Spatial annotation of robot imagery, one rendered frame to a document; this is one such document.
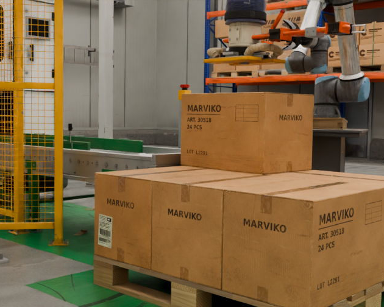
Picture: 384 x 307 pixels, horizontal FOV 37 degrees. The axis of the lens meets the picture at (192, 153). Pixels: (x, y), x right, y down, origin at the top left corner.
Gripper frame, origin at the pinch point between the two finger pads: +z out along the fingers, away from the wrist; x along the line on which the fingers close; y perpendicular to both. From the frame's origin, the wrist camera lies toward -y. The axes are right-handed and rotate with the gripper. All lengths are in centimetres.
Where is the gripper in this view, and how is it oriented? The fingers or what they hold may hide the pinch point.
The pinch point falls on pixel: (283, 34)
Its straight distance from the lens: 302.1
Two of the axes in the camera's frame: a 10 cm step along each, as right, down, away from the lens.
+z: -7.6, 0.3, -6.5
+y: -6.5, -0.6, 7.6
